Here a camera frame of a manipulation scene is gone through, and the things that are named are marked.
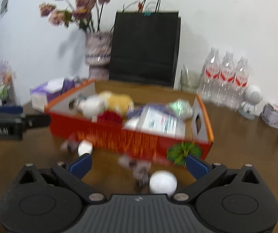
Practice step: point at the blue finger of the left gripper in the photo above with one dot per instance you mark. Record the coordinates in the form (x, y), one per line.
(11, 109)
(33, 121)

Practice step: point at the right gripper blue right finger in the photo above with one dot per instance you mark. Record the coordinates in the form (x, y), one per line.
(206, 176)

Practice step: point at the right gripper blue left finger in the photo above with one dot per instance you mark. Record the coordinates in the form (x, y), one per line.
(70, 175)

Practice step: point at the white round ball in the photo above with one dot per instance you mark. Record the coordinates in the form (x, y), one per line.
(162, 182)

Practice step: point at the yellow white plush toy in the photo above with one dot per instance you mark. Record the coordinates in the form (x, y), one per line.
(91, 107)

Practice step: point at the iridescent glitter bag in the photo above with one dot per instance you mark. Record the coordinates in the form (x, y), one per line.
(181, 108)

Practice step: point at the white tape roll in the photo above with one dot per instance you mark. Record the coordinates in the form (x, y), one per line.
(84, 147)

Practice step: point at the purple tissue pack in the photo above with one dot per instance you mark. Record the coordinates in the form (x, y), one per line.
(43, 94)

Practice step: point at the red fabric item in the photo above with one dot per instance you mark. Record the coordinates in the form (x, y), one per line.
(110, 117)

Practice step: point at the white printed plastic packet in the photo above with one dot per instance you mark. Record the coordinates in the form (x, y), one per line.
(156, 122)

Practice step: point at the red orange cardboard box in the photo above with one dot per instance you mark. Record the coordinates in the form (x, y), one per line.
(67, 123)

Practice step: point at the middle water bottle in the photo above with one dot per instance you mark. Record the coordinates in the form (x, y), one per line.
(226, 77)

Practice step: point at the water bottle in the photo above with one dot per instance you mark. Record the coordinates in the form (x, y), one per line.
(210, 74)
(239, 84)
(226, 77)

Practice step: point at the purple knitted cloth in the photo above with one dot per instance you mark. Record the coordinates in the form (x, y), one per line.
(137, 111)

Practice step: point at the left water bottle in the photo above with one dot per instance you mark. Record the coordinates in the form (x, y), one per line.
(210, 74)

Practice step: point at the small printed tin box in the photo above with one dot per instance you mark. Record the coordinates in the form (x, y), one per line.
(269, 115)

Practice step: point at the white robot figurine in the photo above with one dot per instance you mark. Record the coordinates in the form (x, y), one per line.
(252, 97)

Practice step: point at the green glass cup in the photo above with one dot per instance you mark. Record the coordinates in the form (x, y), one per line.
(189, 81)

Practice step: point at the purple white ceramic vase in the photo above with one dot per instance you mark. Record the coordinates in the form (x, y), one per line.
(98, 55)

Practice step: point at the right water bottle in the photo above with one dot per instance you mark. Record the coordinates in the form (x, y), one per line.
(239, 84)

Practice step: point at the dried pink rose bouquet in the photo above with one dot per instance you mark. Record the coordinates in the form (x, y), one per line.
(86, 14)

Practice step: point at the black paper shopping bag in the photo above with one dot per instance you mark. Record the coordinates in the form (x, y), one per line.
(145, 47)

